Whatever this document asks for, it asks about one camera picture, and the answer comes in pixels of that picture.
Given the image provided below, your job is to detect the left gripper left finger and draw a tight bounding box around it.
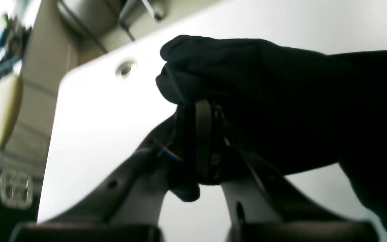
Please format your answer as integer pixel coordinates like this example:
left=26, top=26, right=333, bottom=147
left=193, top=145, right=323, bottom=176
left=10, top=108, right=194, bottom=242

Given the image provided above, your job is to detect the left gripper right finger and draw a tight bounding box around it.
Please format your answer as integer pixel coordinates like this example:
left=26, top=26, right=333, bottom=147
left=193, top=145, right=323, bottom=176
left=195, top=99, right=378, bottom=242

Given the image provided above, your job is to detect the black equipment flight case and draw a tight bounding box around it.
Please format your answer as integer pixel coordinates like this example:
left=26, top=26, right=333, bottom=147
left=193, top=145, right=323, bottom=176
left=0, top=169, right=40, bottom=242

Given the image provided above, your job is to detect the left silver table grommet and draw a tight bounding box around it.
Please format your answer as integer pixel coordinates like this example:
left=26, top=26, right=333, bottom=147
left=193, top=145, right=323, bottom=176
left=114, top=60, right=138, bottom=77

